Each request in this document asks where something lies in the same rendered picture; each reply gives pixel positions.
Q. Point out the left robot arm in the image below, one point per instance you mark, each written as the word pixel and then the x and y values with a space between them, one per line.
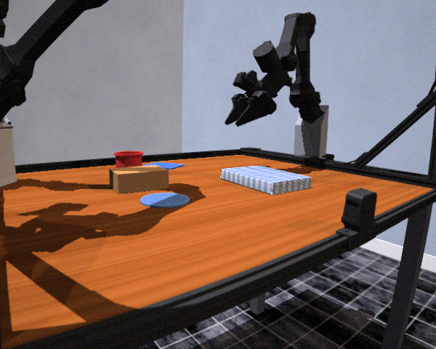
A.
pixel 17 61

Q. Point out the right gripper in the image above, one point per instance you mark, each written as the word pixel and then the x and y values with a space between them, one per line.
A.
pixel 256 108

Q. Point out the blue round disc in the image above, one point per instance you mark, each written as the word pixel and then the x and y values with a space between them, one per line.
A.
pixel 165 200

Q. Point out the red cup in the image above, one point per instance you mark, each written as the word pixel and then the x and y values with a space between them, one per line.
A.
pixel 128 159

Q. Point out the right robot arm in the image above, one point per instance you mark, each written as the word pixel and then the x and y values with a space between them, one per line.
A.
pixel 297 32

